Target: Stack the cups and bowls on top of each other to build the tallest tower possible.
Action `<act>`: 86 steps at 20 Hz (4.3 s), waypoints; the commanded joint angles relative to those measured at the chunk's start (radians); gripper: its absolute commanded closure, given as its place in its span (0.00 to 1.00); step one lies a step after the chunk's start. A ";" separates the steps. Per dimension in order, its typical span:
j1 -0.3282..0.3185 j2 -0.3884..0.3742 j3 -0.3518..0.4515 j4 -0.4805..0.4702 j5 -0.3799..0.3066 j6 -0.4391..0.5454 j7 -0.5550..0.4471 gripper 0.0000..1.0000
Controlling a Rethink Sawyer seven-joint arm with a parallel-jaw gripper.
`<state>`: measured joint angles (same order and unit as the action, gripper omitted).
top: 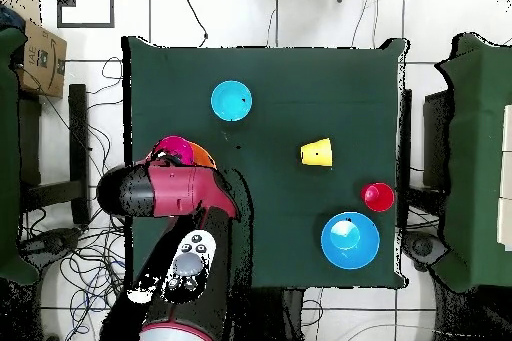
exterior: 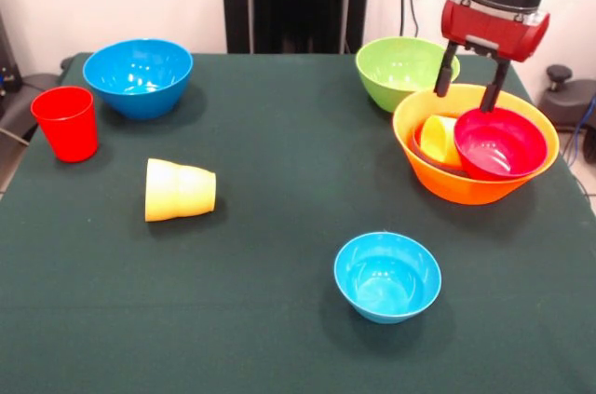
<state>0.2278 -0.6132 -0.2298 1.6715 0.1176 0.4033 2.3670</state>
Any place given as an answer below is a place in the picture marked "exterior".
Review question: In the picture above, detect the dark green tablecloth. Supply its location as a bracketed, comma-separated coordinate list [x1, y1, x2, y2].
[0, 52, 596, 394]

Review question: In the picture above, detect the large blue bowl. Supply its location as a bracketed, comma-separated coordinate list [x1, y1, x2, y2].
[82, 37, 195, 121]

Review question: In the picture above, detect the orange-yellow cup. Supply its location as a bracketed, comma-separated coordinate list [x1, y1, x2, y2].
[179, 165, 218, 218]

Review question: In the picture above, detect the yellow cup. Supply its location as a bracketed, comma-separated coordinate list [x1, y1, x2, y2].
[143, 157, 183, 223]
[420, 115, 465, 167]

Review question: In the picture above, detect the large orange-yellow bowl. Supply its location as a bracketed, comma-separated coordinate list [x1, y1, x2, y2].
[392, 83, 561, 206]

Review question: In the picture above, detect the large green bowl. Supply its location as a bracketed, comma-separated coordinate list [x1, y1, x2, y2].
[355, 35, 462, 114]

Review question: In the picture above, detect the small magenta bowl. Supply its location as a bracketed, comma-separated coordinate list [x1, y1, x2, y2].
[454, 107, 549, 182]

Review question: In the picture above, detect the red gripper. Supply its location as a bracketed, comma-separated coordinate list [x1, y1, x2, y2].
[433, 0, 551, 115]

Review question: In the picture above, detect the small light blue bowl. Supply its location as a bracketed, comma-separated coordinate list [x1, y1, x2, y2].
[333, 231, 443, 325]

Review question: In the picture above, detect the red cup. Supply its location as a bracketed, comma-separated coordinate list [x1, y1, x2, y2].
[30, 86, 100, 163]

